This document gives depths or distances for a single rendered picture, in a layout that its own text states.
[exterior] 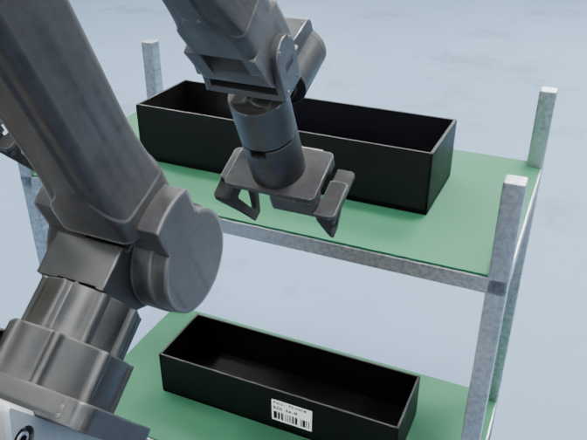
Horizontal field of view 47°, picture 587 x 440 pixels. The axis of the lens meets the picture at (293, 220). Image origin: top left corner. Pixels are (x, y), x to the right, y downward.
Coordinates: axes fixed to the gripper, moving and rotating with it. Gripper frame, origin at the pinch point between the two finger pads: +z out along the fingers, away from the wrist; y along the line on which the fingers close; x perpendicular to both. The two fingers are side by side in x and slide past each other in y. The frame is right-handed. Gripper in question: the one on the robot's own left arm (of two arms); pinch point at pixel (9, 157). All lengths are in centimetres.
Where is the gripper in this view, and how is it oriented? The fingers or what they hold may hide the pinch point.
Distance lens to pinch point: 101.9
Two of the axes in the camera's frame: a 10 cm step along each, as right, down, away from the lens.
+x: -3.8, 7.7, -5.1
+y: -9.1, -2.1, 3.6
